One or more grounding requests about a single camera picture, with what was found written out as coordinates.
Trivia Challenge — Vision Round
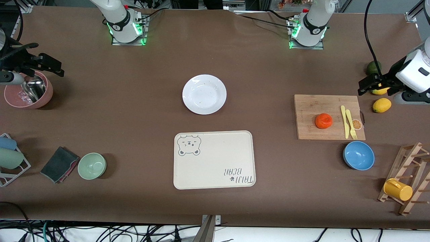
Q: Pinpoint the orange mandarin fruit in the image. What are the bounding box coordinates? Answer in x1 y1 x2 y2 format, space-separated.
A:
315 113 333 129

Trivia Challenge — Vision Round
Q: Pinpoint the yellow plastic fork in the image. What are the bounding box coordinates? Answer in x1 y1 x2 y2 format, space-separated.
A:
345 109 358 140

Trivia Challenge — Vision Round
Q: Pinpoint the black arm base cable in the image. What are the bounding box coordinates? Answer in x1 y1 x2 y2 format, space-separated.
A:
234 13 293 28
136 7 166 25

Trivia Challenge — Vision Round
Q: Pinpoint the wooden cutting board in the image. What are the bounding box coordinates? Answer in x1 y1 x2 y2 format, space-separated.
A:
294 94 366 141

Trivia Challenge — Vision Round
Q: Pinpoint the white wire cup rack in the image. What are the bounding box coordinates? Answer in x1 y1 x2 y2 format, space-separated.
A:
0 133 32 187

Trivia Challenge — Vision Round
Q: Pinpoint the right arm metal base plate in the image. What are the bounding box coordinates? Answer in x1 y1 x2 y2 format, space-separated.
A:
111 13 149 46

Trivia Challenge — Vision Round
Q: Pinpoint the yellow mug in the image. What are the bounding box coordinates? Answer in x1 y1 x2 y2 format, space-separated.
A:
383 178 413 202

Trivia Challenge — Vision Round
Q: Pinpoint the blue bowl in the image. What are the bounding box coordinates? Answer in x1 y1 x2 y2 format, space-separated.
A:
343 141 375 171

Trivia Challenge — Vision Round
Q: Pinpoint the cream tray with bear print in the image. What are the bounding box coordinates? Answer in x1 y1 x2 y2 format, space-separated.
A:
173 130 256 190

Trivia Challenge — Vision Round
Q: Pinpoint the aluminium frame post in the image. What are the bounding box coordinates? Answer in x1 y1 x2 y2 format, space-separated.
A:
405 0 426 23
18 0 34 14

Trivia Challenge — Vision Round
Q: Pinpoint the pink bowl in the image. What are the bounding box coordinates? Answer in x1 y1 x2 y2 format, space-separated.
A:
4 70 54 110

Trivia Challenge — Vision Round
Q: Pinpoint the pale green cup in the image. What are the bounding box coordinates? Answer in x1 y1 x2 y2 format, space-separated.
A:
0 148 25 170

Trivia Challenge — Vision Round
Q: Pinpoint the grey metal camera bracket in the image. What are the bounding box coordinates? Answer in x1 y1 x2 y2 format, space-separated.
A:
193 214 222 242

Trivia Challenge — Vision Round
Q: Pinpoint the pale green bowl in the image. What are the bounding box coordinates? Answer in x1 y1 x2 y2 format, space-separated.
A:
77 153 107 180

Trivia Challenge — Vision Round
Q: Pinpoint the white round plate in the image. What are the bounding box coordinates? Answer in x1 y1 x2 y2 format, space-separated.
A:
182 74 227 115

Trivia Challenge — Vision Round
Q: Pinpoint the dark green lime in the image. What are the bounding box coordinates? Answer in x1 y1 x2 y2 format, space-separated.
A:
366 60 382 77

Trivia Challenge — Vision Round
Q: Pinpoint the dark grey folded cloth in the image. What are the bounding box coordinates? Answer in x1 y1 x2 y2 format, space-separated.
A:
40 146 80 184

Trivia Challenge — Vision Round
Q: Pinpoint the black right arm base cable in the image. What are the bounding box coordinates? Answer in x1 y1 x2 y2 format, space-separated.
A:
136 7 166 25

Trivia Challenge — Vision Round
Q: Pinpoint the yellow plastic knife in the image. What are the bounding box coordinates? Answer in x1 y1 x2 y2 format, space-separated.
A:
340 105 350 139

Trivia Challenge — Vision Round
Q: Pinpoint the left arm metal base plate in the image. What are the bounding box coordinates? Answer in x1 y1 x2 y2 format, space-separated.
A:
288 17 325 50

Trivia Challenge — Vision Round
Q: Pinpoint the wooden cup drying rack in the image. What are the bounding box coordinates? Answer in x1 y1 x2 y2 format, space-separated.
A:
377 142 430 216

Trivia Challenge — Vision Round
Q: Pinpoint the metal scoop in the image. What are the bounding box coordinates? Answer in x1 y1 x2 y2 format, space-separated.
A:
20 74 46 103

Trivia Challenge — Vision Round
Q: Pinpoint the pale blue cup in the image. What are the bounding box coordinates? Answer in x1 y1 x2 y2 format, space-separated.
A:
0 136 17 151

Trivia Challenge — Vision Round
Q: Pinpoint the black left arm base cable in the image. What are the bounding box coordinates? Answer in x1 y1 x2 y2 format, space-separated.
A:
234 13 293 28

